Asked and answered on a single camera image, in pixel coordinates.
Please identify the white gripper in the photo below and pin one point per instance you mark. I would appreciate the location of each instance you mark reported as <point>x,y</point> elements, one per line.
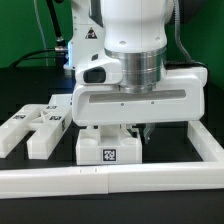
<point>178,96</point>

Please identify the white chair seat plate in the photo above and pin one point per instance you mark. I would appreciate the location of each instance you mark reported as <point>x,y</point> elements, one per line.
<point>108,145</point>

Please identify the white chair back frame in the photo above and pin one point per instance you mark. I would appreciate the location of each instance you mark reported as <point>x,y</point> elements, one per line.
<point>48,124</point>

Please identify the white U-shaped fence rail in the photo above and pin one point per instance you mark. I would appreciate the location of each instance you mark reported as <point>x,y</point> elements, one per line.
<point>86,180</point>

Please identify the white tag sheet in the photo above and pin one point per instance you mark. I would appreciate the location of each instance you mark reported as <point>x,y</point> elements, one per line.
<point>60,99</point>

